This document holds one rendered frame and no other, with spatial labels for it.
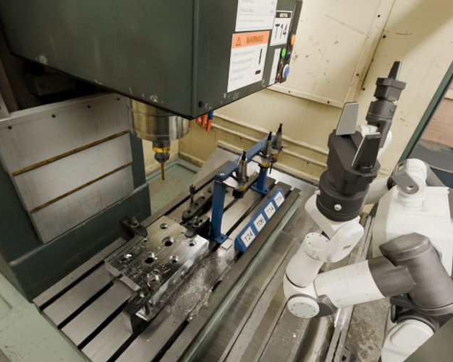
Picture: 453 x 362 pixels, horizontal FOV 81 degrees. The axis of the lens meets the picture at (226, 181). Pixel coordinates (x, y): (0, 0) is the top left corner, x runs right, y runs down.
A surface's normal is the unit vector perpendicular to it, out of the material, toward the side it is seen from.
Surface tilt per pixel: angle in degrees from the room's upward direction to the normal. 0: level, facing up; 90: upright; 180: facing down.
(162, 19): 90
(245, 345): 8
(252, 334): 8
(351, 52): 90
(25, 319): 0
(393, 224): 47
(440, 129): 90
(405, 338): 90
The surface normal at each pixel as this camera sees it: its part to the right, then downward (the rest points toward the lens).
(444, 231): -0.54, -0.38
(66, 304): 0.10, -0.82
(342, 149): -0.12, -0.70
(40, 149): 0.84, 0.38
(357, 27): -0.54, 0.44
